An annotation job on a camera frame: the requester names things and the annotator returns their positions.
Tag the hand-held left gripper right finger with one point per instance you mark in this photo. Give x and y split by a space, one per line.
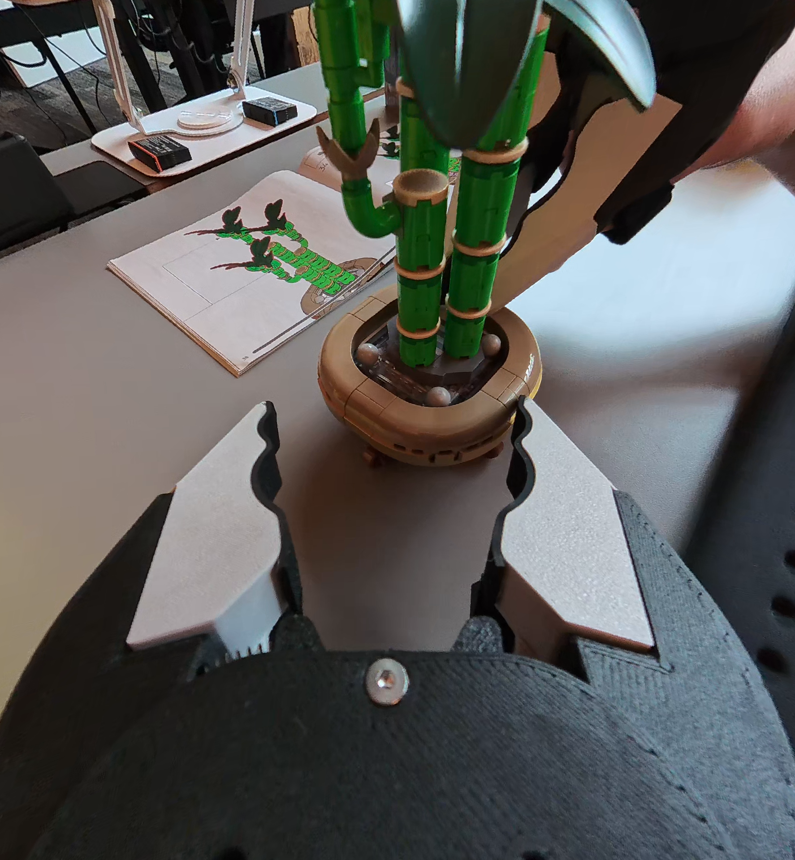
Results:
572 537

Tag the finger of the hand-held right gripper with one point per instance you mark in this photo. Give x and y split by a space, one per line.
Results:
592 175

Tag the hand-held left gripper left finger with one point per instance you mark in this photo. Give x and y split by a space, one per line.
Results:
216 537

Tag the green lego bamboo plant model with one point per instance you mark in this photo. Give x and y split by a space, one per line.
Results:
431 416

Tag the person's right forearm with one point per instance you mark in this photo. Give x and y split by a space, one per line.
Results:
787 121

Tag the lego instruction booklet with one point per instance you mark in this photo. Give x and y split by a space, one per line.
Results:
202 289

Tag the black battery with blue edge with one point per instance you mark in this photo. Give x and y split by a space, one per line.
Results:
270 111

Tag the white stand base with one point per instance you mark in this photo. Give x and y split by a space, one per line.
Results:
216 144

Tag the black battery with red edge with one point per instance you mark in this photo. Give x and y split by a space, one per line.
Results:
159 154

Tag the black office chair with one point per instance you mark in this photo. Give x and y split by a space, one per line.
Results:
14 195

